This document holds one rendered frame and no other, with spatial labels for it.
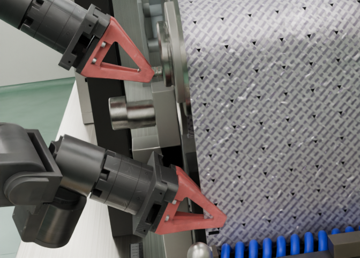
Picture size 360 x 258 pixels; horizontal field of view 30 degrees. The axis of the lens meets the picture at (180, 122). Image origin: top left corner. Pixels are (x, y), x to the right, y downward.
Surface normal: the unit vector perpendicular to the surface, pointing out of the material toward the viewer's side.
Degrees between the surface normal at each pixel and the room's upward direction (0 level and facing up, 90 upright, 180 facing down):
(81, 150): 42
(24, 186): 115
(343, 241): 0
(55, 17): 75
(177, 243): 90
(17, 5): 93
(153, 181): 60
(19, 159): 30
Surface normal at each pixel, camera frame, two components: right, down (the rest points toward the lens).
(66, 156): 0.28, -0.26
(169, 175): 0.39, -0.89
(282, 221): 0.07, 0.29
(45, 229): -0.10, 0.44
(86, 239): -0.11, -0.95
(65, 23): 0.23, 0.00
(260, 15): 0.00, -0.30
